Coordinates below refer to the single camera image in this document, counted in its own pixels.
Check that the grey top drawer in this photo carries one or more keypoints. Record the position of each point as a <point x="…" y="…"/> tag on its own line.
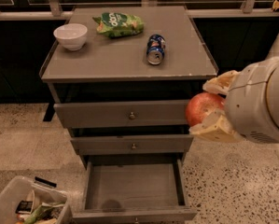
<point x="122" y="114"/>

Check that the green chip bag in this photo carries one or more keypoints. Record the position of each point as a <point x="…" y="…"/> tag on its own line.
<point x="114" y="25"/>

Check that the grey open bottom drawer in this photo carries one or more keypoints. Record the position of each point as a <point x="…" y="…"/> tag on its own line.
<point x="135" y="190"/>

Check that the grey drawer cabinet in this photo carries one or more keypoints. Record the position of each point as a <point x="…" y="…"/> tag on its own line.
<point x="116" y="70"/>

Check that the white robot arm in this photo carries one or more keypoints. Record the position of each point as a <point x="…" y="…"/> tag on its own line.
<point x="251" y="109"/>

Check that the grey middle drawer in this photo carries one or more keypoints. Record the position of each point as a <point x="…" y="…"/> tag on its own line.
<point x="132" y="144"/>

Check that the red apple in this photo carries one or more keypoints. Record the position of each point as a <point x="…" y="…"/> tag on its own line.
<point x="202" y="105"/>

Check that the white ceramic bowl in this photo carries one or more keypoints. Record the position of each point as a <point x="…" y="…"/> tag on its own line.
<point x="71" y="36"/>

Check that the black item in bin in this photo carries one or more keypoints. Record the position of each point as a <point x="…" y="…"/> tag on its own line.
<point x="24" y="207"/>

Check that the green packet in bin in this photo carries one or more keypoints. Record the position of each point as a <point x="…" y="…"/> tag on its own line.
<point x="45" y="213"/>

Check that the blue soda can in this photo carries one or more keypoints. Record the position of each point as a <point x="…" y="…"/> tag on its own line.
<point x="155" y="49"/>

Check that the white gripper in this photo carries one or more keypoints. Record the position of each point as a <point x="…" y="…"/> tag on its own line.
<point x="249" y="104"/>

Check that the clear plastic storage bin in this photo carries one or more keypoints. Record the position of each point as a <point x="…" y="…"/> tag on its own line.
<point x="22" y="188"/>

